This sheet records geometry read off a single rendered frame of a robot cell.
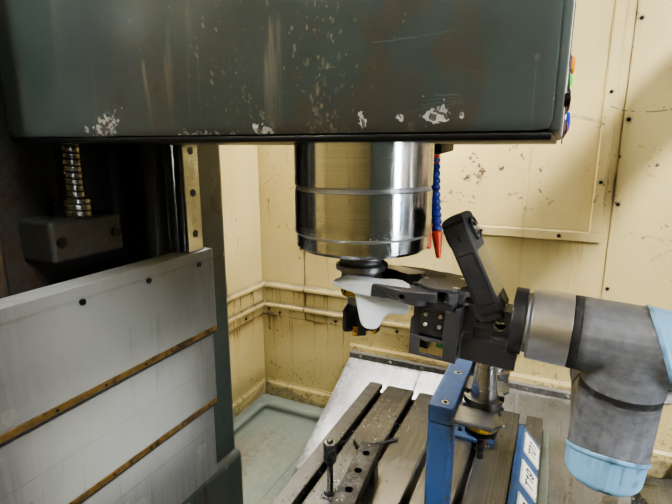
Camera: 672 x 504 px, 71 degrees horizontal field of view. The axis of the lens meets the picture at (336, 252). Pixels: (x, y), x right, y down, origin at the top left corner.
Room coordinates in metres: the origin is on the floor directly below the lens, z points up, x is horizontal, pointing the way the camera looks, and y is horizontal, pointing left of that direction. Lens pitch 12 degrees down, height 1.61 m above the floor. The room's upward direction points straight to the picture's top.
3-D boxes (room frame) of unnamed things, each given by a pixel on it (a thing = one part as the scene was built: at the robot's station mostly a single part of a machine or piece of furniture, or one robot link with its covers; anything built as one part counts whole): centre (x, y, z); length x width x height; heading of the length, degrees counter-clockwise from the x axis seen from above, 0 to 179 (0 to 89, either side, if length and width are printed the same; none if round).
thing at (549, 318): (0.47, -0.22, 1.43); 0.08 x 0.05 x 0.08; 155
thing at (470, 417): (0.65, -0.22, 1.21); 0.07 x 0.05 x 0.01; 65
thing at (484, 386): (0.70, -0.24, 1.26); 0.04 x 0.04 x 0.07
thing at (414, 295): (0.50, -0.08, 1.46); 0.09 x 0.05 x 0.02; 78
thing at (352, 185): (0.56, -0.03, 1.56); 0.16 x 0.16 x 0.12
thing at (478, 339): (0.50, -0.15, 1.43); 0.12 x 0.08 x 0.09; 65
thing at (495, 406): (0.70, -0.24, 1.21); 0.06 x 0.06 x 0.03
